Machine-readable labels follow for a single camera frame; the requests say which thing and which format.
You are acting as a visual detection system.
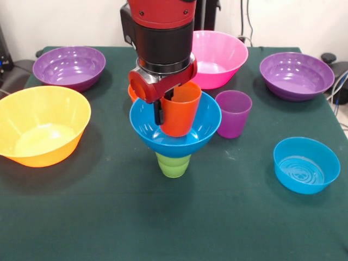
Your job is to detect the grey wall cable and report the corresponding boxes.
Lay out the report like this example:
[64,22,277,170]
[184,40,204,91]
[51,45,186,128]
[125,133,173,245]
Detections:
[246,0,254,43]

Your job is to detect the pink plastic bowl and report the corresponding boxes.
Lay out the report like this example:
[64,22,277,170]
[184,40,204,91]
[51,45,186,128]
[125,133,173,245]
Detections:
[189,30,249,90]

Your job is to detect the black round knob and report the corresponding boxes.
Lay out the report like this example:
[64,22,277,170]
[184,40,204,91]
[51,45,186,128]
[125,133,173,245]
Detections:
[320,53,338,65]

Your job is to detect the dark green table cloth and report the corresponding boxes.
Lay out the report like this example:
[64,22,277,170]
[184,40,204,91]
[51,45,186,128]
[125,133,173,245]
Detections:
[0,46,348,261]

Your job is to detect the purple plastic cup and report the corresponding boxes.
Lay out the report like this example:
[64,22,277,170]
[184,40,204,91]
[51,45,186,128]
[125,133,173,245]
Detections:
[216,90,253,139]

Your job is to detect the white cable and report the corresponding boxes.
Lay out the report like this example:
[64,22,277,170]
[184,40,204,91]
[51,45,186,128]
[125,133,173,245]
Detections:
[326,70,348,102]

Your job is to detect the green plastic cup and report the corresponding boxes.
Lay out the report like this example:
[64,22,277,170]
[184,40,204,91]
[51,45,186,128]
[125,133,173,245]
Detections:
[155,151,191,179]

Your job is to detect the blue cable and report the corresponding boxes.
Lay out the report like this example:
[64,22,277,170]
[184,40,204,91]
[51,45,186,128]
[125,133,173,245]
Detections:
[333,69,348,106]

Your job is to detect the orange plastic bowl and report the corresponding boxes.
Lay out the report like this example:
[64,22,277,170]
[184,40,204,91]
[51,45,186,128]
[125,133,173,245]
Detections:
[127,84,140,103]

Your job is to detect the deep blue plastic bowl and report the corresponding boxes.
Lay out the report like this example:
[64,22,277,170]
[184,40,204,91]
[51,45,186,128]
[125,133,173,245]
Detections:
[129,92,222,159]

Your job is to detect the black device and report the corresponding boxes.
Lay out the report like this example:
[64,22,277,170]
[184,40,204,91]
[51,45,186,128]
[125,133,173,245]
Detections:
[0,24,14,73]

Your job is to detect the black wall cable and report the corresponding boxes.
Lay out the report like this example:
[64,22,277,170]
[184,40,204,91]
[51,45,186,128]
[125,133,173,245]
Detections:
[240,0,245,38]

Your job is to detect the yellow plastic bowl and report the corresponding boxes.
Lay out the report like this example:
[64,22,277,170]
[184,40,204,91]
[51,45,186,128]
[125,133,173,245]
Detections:
[0,85,92,168]

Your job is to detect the purple plastic bowl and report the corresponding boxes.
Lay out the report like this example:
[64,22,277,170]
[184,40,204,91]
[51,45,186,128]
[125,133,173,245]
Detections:
[259,52,335,102]
[32,46,107,92]

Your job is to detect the low blue plastic bowl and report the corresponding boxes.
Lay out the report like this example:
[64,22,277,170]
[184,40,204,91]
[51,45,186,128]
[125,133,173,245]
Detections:
[273,136,341,195]

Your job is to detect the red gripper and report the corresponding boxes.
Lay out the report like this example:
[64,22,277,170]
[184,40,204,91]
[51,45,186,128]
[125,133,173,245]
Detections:
[128,58,198,126]

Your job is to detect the orange plastic cup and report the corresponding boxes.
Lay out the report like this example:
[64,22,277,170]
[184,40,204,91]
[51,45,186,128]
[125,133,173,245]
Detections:
[159,81,203,138]

